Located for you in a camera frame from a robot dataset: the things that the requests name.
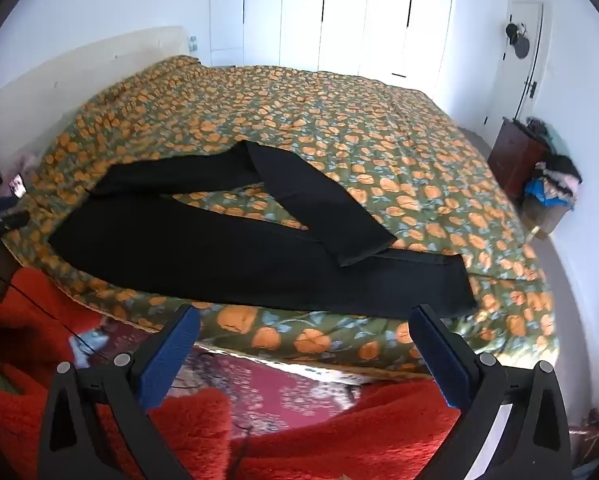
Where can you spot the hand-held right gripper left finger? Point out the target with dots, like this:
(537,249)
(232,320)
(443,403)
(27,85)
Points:
(172,355)

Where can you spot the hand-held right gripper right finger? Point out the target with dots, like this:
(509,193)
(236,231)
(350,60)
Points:
(439,355)

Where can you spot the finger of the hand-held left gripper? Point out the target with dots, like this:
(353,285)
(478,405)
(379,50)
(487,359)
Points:
(4,217)

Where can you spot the black pants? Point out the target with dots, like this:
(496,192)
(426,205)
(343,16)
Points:
(204,255)

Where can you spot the phone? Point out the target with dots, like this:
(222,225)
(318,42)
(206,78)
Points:
(18,186)

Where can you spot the red patterned rug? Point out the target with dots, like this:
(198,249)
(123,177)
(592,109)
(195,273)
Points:
(279,390)

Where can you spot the red fluffy cloth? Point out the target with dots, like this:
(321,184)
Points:
(354,440)

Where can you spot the cream bed headboard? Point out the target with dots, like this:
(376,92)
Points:
(54,85)

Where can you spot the pile of clothes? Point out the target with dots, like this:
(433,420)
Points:
(554,180)

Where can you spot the dark wooden dresser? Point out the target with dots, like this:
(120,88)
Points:
(512,155)

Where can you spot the floral orange green bedspread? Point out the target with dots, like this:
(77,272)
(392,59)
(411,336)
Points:
(354,120)

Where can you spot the white door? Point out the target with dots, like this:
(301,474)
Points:
(509,90)

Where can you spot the black hanging hats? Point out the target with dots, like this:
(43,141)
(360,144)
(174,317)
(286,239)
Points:
(519,45)

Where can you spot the white wardrobe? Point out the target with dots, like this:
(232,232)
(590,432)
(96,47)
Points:
(299,10)

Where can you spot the wall switch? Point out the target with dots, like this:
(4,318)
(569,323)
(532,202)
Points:
(194,43)

